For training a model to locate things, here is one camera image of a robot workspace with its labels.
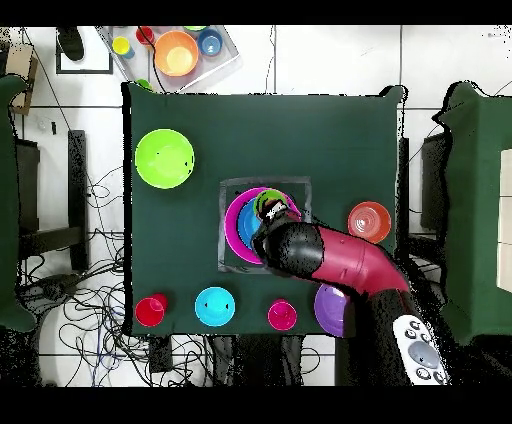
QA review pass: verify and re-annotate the large blue bowl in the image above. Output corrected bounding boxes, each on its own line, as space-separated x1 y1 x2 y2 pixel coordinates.
236 196 266 250

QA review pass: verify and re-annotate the large pink bowl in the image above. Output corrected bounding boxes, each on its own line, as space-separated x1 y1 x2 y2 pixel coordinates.
224 186 304 266

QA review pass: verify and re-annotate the large orange bowl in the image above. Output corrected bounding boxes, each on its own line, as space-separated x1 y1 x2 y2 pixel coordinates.
153 30 200 78

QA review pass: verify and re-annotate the beige box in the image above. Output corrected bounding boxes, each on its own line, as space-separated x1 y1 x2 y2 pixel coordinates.
495 148 512 293

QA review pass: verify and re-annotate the person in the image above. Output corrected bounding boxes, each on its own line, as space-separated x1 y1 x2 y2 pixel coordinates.
54 26 85 62

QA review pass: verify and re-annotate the black power strip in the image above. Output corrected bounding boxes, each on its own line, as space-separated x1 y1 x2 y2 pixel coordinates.
148 335 174 373

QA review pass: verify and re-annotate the large green bowl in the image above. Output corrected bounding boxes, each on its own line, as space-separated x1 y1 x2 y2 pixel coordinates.
134 128 196 190

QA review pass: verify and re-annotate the dark green table cloth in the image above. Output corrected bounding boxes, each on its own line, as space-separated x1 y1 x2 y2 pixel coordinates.
121 81 409 338

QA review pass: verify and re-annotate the clear plastic tray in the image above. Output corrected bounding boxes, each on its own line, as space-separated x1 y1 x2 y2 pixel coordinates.
97 25 241 94

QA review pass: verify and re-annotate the green covered side table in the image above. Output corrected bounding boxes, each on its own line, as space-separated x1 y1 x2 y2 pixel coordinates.
433 81 512 347
0 74 39 333

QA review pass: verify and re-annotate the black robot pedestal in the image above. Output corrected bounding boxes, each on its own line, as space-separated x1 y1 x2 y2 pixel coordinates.
209 334 305 387

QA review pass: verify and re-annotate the black floor tape frame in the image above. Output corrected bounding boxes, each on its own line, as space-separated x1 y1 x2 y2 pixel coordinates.
55 37 114 76

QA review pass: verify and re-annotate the blue cup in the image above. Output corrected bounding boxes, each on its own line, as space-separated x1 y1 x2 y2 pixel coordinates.
197 28 224 57

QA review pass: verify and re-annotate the orange ribbed bowl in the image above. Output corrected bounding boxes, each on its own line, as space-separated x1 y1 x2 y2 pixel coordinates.
346 200 392 246

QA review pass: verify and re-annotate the yellow cup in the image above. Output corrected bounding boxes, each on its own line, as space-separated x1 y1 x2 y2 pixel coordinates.
112 36 136 61

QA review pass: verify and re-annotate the tangle of floor cables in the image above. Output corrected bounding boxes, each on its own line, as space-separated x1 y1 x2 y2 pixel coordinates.
17 165 321 387

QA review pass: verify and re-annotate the black cable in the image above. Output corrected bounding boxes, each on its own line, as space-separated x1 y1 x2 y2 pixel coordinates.
136 25 167 94

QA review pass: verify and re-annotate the red cup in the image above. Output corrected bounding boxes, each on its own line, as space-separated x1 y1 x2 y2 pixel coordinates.
135 26 157 47
134 292 170 328

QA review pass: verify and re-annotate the pink cup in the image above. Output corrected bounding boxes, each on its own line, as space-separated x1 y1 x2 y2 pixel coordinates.
267 298 298 332

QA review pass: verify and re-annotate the small cyan bowl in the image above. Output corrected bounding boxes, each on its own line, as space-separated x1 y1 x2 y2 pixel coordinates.
194 286 237 328

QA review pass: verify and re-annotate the black table leg frame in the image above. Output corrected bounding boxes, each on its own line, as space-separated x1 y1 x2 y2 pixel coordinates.
15 129 90 273
399 131 451 281

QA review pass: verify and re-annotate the purple bowl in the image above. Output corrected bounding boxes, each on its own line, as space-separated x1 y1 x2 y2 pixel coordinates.
313 282 348 338

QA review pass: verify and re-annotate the black floor device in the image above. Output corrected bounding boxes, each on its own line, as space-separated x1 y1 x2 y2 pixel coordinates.
21 273 81 305

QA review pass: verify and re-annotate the brown cardboard box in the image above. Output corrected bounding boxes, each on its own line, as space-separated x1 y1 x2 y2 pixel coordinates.
5 39 39 117

